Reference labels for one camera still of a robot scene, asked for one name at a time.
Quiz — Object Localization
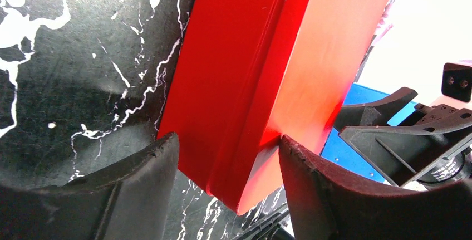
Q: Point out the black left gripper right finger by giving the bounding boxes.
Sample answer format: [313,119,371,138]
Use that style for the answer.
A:
[279,136,471,239]

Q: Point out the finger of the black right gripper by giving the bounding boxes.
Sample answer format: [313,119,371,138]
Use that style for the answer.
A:
[338,108,472,188]
[333,87,417,131]

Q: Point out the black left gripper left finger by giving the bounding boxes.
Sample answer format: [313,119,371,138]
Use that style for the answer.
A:
[1,133,179,239]

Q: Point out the red tin lid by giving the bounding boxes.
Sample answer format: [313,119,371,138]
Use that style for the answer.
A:
[208,0,389,215]

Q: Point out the red chocolate box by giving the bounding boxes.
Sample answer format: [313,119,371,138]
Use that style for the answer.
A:
[159,0,283,192]

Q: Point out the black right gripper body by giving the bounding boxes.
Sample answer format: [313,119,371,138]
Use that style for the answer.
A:
[396,104,472,185]

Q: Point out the blue folder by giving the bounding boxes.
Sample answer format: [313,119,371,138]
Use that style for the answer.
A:
[320,84,417,184]

